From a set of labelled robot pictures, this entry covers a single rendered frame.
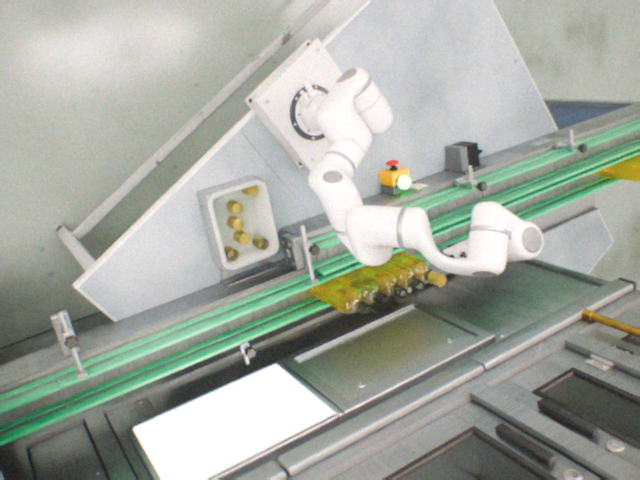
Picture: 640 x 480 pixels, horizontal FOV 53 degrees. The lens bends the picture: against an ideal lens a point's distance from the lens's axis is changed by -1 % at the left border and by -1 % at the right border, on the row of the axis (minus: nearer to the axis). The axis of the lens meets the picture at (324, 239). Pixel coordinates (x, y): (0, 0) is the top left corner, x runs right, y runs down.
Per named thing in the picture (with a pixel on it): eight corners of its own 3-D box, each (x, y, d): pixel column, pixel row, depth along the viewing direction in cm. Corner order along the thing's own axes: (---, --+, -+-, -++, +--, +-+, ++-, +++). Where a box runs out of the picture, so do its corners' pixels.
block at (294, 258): (284, 265, 191) (295, 271, 185) (278, 235, 188) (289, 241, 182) (295, 261, 193) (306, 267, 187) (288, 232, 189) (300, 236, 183)
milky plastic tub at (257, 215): (214, 265, 186) (226, 273, 179) (195, 191, 179) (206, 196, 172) (268, 246, 194) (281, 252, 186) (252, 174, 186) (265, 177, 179)
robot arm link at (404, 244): (412, 213, 138) (514, 218, 128) (404, 273, 135) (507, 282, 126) (400, 201, 130) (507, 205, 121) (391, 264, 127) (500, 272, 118)
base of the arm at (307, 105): (281, 98, 178) (311, 96, 165) (313, 72, 182) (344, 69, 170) (309, 144, 185) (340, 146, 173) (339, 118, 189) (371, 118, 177)
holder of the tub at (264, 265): (218, 281, 189) (229, 289, 182) (195, 191, 179) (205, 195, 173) (271, 262, 196) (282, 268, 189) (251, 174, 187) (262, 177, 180)
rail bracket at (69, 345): (60, 353, 166) (76, 388, 148) (39, 295, 161) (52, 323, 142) (79, 346, 168) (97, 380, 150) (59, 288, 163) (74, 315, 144)
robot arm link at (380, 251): (414, 171, 137) (427, 219, 147) (323, 170, 146) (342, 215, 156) (393, 229, 128) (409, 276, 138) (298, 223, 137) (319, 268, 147)
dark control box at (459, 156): (445, 169, 223) (462, 172, 215) (443, 146, 220) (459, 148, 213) (463, 162, 226) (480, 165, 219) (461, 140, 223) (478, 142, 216)
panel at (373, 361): (128, 437, 160) (169, 515, 131) (124, 427, 159) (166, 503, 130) (416, 306, 198) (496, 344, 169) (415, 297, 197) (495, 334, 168)
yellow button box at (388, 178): (380, 191, 211) (394, 195, 205) (377, 169, 208) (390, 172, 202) (398, 185, 214) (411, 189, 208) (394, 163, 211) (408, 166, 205)
